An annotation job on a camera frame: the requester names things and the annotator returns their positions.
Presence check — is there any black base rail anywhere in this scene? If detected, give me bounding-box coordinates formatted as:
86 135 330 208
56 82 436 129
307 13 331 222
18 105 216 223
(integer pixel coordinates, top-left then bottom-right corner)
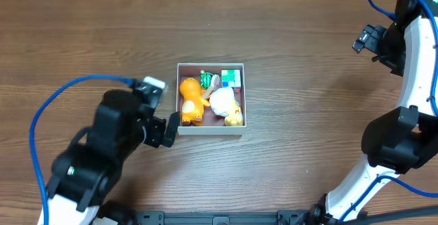
102 204 438 225

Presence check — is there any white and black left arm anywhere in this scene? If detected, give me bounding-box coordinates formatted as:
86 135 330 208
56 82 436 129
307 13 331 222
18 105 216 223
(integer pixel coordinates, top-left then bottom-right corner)
29 75 180 224

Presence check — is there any orange dinosaur figure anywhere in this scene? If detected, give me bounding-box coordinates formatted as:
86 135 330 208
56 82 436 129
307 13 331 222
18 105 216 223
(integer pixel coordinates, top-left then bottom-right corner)
179 78 211 127

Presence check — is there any white wooden rattle drum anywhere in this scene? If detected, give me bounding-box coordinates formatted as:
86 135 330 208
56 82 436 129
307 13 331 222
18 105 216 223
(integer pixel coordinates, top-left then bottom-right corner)
201 74 220 99

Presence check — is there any multicoloured puzzle cube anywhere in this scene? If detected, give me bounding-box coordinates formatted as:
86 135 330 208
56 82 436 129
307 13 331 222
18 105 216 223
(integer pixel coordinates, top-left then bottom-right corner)
220 69 242 93

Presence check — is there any white plush duck toy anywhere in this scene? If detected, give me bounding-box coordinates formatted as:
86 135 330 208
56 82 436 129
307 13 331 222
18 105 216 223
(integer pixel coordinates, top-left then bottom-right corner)
209 88 244 127

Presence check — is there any white box with pink inside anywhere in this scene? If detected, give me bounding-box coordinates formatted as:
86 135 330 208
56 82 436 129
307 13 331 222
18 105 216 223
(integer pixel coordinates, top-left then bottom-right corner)
176 63 246 135

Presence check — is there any green round spinning top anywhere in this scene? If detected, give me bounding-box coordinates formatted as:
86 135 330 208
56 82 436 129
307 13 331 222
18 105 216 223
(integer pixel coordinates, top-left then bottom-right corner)
200 70 214 90

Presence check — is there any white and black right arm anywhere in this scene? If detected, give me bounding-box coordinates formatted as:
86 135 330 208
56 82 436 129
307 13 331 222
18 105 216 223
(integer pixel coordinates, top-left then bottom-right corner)
305 0 437 224

